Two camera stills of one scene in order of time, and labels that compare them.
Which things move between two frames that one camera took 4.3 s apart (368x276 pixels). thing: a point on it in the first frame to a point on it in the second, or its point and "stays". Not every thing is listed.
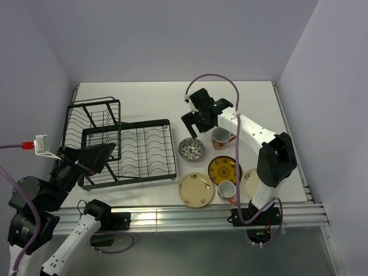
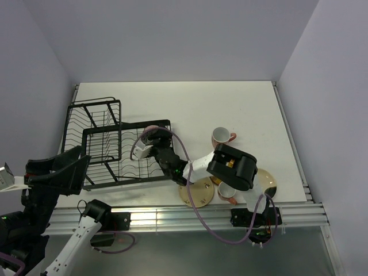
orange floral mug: (220, 138) stays
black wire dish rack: (144, 150) stays
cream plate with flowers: (196, 190) stays
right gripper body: (203, 126) to (165, 142)
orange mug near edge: (226, 190) stays
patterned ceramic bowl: (191, 149) to (150, 129)
